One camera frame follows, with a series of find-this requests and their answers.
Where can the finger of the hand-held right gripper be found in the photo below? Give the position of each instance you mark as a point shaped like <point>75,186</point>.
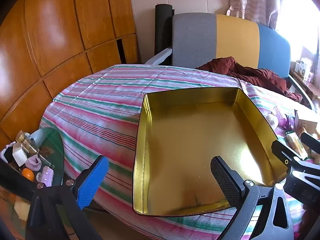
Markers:
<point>311,142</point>
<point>283,150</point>

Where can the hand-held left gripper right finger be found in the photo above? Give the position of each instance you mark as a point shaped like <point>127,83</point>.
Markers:
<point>225,180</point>

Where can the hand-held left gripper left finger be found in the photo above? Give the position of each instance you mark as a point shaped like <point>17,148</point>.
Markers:
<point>92,182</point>

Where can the beige cardboard box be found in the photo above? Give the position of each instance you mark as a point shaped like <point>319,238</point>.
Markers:
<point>307,125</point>

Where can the gold tin box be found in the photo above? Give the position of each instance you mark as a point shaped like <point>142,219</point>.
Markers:
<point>190,142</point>

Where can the pink hair roller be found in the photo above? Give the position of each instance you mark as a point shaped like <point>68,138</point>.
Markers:
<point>46,176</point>

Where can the glass side table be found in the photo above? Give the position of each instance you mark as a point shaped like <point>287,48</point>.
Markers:
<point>53,150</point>

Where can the wooden desk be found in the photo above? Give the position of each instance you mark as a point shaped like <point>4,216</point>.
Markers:
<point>312,87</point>

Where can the dark grey armrest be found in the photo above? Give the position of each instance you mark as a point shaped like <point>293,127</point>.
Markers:
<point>298,87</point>

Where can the purple rolled cloth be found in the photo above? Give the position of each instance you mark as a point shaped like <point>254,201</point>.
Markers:
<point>33,163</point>

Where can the orange fruit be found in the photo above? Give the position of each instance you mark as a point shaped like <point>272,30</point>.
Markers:
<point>28,174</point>

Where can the small pink box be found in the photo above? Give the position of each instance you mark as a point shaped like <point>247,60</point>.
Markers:
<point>310,77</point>

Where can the glass bottle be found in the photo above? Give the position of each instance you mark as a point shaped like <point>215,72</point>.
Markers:
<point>26,146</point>

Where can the white blue-label box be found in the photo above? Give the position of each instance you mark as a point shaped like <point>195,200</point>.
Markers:
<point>305,66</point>

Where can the small white box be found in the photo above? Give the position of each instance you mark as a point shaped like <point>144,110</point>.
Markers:
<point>20,155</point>

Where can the maroon jacket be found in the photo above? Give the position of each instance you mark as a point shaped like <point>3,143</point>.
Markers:
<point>250,75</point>

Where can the striped bedsheet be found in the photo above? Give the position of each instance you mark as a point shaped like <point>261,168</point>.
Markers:
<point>100,100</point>

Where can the small black box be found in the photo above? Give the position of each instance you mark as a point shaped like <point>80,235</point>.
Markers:
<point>7,156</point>

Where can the light grey armrest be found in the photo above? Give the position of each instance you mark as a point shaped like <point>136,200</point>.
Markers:
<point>160,56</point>

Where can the grey yellow blue chair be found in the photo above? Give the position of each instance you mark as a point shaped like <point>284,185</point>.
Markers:
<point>192,40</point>

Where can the beige curtain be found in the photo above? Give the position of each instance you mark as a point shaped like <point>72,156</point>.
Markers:
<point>252,0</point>

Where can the wooden wardrobe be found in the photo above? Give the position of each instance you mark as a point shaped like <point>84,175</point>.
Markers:
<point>50,30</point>

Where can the black rolled mat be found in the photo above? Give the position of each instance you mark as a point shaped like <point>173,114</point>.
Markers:
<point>162,30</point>

